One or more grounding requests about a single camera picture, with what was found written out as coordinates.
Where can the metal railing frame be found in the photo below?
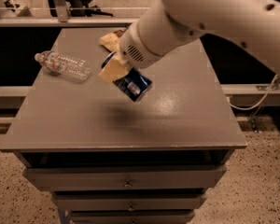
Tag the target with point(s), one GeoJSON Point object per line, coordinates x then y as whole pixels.
{"type": "Point", "coordinates": [58, 13]}

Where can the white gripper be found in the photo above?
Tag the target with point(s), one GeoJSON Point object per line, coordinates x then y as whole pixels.
{"type": "Point", "coordinates": [131, 50]}

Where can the grey drawer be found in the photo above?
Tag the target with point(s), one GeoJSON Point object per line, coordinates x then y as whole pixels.
{"type": "Point", "coordinates": [129, 202]}
{"type": "Point", "coordinates": [137, 217]}
{"type": "Point", "coordinates": [128, 178]}

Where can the top grey drawer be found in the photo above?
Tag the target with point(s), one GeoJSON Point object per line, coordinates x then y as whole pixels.
{"type": "Point", "coordinates": [128, 178]}

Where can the clear plastic water bottle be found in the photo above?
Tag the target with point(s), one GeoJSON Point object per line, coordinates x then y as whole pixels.
{"type": "Point", "coordinates": [64, 65]}

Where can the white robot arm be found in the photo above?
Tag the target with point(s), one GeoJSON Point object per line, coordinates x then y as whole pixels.
{"type": "Point", "coordinates": [252, 25]}

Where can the yellow brown chip bag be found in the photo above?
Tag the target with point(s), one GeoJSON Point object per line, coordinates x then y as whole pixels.
{"type": "Point", "coordinates": [111, 40]}

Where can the middle grey drawer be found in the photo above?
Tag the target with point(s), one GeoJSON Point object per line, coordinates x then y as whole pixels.
{"type": "Point", "coordinates": [129, 202]}

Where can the blue pepsi can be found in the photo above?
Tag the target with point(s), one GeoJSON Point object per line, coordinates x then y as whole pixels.
{"type": "Point", "coordinates": [134, 85]}

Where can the bottom grey drawer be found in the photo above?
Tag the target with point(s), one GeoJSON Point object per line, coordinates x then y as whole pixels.
{"type": "Point", "coordinates": [137, 217]}

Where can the grey drawer cabinet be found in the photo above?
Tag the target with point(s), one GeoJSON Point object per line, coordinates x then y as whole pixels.
{"type": "Point", "coordinates": [184, 120]}

